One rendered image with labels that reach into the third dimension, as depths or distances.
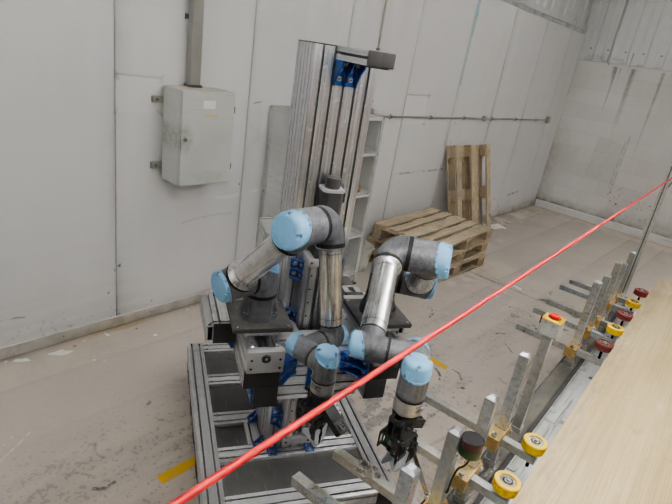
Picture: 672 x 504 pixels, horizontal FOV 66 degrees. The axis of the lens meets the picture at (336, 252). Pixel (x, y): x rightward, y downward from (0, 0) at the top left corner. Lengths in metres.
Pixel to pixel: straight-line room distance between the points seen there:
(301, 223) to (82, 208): 2.21
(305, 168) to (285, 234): 0.53
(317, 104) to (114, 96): 1.76
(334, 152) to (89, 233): 2.01
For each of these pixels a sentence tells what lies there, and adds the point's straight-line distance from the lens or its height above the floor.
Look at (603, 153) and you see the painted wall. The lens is 9.39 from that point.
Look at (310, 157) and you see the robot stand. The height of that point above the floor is 1.63.
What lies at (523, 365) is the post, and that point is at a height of 1.13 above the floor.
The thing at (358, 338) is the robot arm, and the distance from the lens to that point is 1.39.
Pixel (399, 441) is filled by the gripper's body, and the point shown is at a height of 1.12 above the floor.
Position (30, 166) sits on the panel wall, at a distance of 3.33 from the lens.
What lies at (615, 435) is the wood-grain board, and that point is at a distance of 2.18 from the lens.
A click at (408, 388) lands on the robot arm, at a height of 1.28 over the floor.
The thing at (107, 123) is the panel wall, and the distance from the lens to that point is 3.44.
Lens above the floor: 2.02
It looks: 21 degrees down
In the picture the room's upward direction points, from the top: 9 degrees clockwise
